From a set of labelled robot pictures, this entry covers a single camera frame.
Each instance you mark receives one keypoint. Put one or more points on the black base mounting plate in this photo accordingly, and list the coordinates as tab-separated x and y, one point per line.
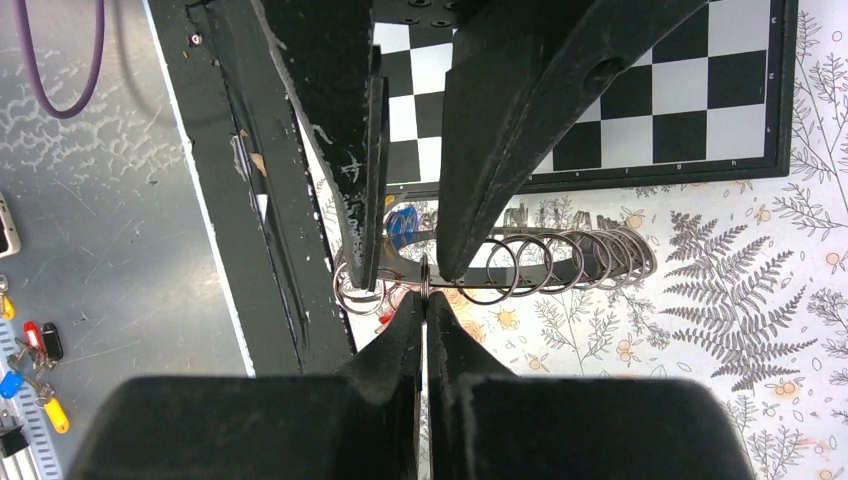
255	185

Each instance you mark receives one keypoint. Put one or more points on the key with red tag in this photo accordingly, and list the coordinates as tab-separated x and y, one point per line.
402	313

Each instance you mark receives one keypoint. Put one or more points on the key organiser with rings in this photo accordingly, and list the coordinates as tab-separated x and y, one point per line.
516	260

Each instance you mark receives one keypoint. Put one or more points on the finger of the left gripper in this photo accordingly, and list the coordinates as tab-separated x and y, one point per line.
523	73
326	57

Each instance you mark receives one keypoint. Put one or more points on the black white chessboard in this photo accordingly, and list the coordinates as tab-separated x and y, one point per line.
710	102

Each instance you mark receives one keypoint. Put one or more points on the spare keys with coloured tags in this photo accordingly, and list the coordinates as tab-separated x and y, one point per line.
27	366

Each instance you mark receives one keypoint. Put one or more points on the smartphone with beige case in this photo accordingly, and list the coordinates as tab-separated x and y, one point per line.
10	240

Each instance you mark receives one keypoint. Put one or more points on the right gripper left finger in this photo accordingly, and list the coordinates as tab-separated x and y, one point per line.
358	422

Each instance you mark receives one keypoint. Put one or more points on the floral patterned table mat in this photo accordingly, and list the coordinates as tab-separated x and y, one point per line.
750	292

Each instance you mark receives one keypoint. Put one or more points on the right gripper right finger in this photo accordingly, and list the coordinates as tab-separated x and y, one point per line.
487	422

